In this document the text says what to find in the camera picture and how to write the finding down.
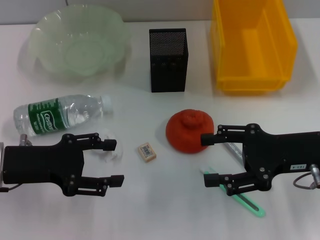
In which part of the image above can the black mesh pen holder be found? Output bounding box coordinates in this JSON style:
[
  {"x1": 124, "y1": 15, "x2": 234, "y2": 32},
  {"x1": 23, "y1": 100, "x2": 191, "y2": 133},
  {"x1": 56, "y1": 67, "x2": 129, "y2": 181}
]
[{"x1": 148, "y1": 27, "x2": 190, "y2": 93}]

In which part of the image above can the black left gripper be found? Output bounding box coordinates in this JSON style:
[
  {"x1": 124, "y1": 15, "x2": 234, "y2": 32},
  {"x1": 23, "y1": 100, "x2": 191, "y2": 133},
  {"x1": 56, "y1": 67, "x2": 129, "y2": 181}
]
[{"x1": 3, "y1": 132, "x2": 125, "y2": 198}]

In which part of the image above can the beige eraser with barcode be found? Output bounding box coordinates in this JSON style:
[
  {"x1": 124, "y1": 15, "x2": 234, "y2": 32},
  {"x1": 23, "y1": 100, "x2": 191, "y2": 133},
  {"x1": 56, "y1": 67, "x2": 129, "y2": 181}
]
[{"x1": 137, "y1": 142, "x2": 158, "y2": 163}]

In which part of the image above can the grey marker pen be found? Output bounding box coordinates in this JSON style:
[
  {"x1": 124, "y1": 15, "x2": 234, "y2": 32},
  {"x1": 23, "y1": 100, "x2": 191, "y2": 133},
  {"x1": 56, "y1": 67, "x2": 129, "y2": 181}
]
[{"x1": 223, "y1": 141, "x2": 245, "y2": 162}]

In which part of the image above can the right gripper cable with connector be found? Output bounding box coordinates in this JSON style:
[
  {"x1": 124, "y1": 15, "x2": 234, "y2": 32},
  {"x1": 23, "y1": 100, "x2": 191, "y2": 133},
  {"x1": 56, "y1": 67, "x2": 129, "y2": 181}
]
[{"x1": 292, "y1": 163, "x2": 320, "y2": 191}]

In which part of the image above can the mint green utility knife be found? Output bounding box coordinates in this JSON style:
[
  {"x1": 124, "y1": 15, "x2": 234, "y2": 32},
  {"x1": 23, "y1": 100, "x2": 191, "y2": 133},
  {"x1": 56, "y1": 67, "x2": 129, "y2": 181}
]
[{"x1": 199, "y1": 164, "x2": 266, "y2": 219}]

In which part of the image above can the pale green translucent fruit bowl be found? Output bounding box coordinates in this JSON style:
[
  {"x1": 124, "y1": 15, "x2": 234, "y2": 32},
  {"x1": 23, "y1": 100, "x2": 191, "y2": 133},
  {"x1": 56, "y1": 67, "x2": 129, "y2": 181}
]
[{"x1": 26, "y1": 5, "x2": 132, "y2": 78}]

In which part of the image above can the white paper ball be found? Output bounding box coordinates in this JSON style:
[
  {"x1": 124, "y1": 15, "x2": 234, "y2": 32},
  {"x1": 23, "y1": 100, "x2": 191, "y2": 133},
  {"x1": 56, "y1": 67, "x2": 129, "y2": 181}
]
[{"x1": 89, "y1": 127, "x2": 125, "y2": 163}]

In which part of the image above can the clear green-label water bottle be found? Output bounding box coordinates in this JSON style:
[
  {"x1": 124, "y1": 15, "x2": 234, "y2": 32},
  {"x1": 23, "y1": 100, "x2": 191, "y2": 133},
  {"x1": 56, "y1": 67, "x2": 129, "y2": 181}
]
[{"x1": 13, "y1": 94, "x2": 114, "y2": 138}]

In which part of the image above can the red-orange toy orange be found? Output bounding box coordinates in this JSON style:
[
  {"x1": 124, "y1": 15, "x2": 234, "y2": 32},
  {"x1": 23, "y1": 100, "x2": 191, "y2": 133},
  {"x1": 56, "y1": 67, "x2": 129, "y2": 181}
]
[{"x1": 165, "y1": 108, "x2": 215, "y2": 154}]

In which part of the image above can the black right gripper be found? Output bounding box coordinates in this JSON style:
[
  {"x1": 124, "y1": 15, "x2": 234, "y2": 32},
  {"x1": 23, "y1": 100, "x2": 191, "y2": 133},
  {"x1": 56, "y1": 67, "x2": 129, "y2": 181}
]
[{"x1": 200, "y1": 122, "x2": 320, "y2": 197}]

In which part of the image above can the yellow plastic bin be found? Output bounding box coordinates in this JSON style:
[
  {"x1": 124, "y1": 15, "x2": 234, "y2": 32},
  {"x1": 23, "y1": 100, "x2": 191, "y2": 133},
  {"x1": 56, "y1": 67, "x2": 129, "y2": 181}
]
[{"x1": 209, "y1": 0, "x2": 299, "y2": 96}]

